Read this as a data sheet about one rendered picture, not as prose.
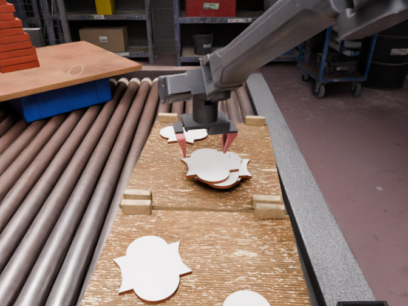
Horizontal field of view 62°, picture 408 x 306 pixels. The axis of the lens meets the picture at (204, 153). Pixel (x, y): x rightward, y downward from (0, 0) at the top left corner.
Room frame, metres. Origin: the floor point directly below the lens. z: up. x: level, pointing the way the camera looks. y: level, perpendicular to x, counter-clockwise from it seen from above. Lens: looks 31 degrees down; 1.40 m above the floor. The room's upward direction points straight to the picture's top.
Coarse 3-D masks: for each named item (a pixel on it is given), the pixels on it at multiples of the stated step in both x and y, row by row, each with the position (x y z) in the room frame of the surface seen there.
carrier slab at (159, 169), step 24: (168, 144) 0.81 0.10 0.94; (216, 144) 0.81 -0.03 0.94; (240, 144) 0.81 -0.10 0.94; (264, 144) 0.81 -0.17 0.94; (144, 168) 0.69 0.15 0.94; (168, 168) 0.69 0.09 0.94; (264, 168) 0.69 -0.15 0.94; (168, 192) 0.59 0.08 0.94; (192, 192) 0.59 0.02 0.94; (216, 192) 0.59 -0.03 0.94; (240, 192) 0.59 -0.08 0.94; (264, 192) 0.59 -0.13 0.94
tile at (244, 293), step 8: (232, 296) 0.33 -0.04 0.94; (240, 296) 0.33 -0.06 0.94; (248, 296) 0.33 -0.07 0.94; (256, 296) 0.33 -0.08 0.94; (224, 304) 0.31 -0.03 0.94; (232, 304) 0.31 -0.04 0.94; (240, 304) 0.31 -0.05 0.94; (248, 304) 0.31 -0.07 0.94; (256, 304) 0.31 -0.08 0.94; (264, 304) 0.31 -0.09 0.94
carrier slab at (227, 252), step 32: (128, 224) 0.49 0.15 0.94; (160, 224) 0.49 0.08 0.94; (192, 224) 0.49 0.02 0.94; (224, 224) 0.49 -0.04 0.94; (256, 224) 0.49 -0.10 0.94; (288, 224) 0.49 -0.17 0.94; (192, 256) 0.41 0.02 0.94; (224, 256) 0.41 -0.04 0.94; (256, 256) 0.41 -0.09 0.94; (288, 256) 0.41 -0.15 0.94; (96, 288) 0.35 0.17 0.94; (192, 288) 0.35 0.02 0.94; (224, 288) 0.35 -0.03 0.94; (256, 288) 0.35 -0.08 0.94; (288, 288) 0.35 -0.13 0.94
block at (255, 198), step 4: (252, 196) 0.55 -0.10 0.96; (256, 196) 0.55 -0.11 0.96; (260, 196) 0.55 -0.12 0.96; (264, 196) 0.55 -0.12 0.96; (268, 196) 0.55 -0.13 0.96; (272, 196) 0.55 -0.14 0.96; (276, 196) 0.55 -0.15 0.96; (252, 200) 0.54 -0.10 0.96; (256, 200) 0.54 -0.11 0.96; (260, 200) 0.54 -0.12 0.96; (264, 200) 0.54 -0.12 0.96; (268, 200) 0.54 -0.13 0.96; (272, 200) 0.54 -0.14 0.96; (276, 200) 0.54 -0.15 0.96; (280, 200) 0.54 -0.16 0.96; (252, 204) 0.54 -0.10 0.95; (252, 208) 0.54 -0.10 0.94
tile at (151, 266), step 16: (144, 240) 0.44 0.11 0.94; (160, 240) 0.44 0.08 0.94; (128, 256) 0.41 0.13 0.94; (144, 256) 0.41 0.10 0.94; (160, 256) 0.41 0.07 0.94; (176, 256) 0.41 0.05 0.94; (128, 272) 0.37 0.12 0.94; (144, 272) 0.37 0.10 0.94; (160, 272) 0.37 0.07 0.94; (176, 272) 0.37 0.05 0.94; (128, 288) 0.34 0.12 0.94; (144, 288) 0.34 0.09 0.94; (160, 288) 0.34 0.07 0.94; (176, 288) 0.34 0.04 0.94
